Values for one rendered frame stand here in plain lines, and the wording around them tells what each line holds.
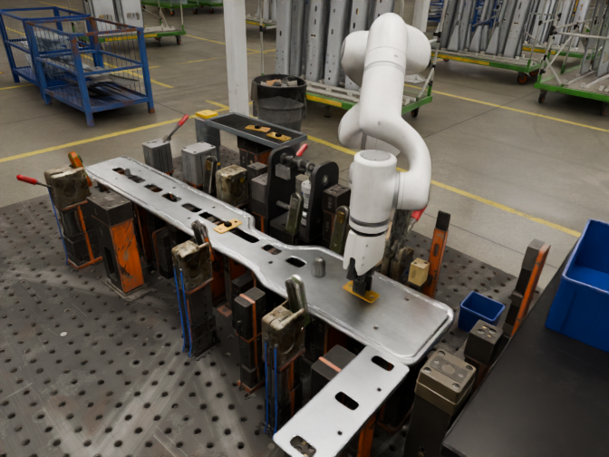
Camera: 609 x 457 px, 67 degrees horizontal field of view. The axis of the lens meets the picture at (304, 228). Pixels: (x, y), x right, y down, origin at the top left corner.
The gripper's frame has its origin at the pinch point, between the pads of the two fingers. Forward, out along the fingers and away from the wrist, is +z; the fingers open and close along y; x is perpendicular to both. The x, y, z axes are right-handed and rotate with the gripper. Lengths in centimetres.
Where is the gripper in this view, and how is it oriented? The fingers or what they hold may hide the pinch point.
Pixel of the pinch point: (362, 283)
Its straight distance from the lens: 109.1
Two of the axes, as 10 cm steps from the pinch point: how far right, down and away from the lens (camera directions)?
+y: -6.5, 3.7, -6.6
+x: 7.6, 3.4, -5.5
